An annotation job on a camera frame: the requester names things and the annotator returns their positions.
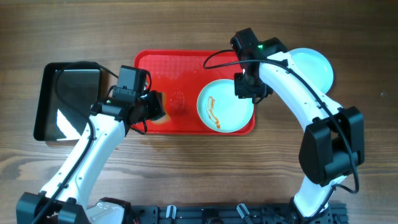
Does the black rectangular basin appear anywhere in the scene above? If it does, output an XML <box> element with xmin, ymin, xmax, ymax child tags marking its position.
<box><xmin>33</xmin><ymin>62</ymin><xmax>101</xmax><ymax>141</ymax></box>

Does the black cable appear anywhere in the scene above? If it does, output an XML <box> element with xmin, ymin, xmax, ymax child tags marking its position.
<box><xmin>203</xmin><ymin>49</ymin><xmax>360</xmax><ymax>218</ymax></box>
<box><xmin>30</xmin><ymin>61</ymin><xmax>121</xmax><ymax>224</ymax></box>

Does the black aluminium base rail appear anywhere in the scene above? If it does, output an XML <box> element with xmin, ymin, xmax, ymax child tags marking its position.
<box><xmin>127</xmin><ymin>203</ymin><xmax>349</xmax><ymax>224</ymax></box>

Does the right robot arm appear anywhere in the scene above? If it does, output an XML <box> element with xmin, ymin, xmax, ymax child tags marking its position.
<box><xmin>230</xmin><ymin>28</ymin><xmax>364</xmax><ymax>221</ymax></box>

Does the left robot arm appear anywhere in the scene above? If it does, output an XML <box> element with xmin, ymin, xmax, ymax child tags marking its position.
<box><xmin>16</xmin><ymin>65</ymin><xmax>165</xmax><ymax>223</ymax></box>

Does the green orange sponge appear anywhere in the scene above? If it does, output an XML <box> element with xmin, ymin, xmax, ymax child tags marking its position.
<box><xmin>151</xmin><ymin>92</ymin><xmax>170</xmax><ymax>125</ymax></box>

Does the left black cable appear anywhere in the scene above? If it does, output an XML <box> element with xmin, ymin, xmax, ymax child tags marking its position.
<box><xmin>30</xmin><ymin>61</ymin><xmax>121</xmax><ymax>224</ymax></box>

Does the right black cable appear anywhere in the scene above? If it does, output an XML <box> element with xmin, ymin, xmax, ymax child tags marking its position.
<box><xmin>203</xmin><ymin>49</ymin><xmax>360</xmax><ymax>218</ymax></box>

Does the white plate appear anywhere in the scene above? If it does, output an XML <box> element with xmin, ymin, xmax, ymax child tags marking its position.
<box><xmin>289</xmin><ymin>48</ymin><xmax>334</xmax><ymax>93</ymax></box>
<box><xmin>197</xmin><ymin>79</ymin><xmax>254</xmax><ymax>133</ymax></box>

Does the red plastic tray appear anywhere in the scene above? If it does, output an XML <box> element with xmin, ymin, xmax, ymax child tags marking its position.
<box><xmin>134</xmin><ymin>50</ymin><xmax>241</xmax><ymax>135</ymax></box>

